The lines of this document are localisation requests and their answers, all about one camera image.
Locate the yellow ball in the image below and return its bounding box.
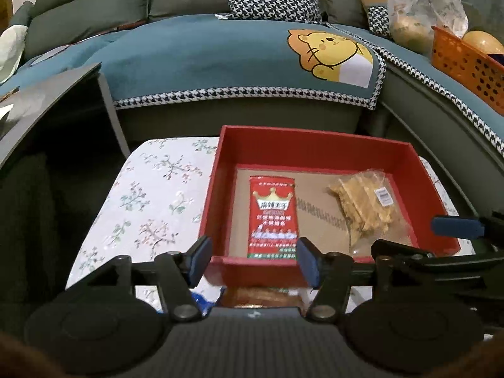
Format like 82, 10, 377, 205
462, 30, 504, 54

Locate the blue and white snack packet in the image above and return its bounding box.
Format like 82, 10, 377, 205
189, 291, 218, 312

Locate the white plastic bag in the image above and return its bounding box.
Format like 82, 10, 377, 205
387, 0, 434, 54

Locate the floral tablecloth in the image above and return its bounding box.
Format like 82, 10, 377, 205
65, 137, 475, 318

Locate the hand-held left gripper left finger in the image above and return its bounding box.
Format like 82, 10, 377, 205
84, 236, 214, 322

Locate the red snack packet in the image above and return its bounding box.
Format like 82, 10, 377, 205
247, 176, 297, 260

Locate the green sofa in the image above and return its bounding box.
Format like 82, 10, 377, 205
0, 0, 504, 225

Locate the teal houndstooth-edged sofa cover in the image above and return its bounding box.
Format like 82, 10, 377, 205
327, 23, 504, 147

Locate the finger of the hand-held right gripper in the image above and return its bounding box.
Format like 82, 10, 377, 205
431, 212, 504, 241
371, 239, 475, 273

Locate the light green cloth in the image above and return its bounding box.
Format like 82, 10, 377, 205
0, 25, 29, 84

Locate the printed clear plastic bag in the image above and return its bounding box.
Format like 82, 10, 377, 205
427, 0, 469, 39

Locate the clear bag of yellow crisps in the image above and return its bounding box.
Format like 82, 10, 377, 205
328, 169, 412, 255

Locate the yellow melon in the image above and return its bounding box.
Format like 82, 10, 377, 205
393, 16, 432, 49

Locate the red cardboard box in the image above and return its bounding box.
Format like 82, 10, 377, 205
198, 125, 461, 288

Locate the teal cartoon-print sofa cover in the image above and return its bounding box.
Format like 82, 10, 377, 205
0, 13, 389, 112

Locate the orange plastic basket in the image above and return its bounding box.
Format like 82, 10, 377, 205
431, 26, 504, 117

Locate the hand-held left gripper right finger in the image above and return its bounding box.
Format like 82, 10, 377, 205
297, 237, 424, 322

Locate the brown cardboard liner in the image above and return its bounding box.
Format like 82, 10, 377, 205
228, 167, 422, 259

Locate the large green back cushion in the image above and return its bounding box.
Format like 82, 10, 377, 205
24, 0, 152, 53

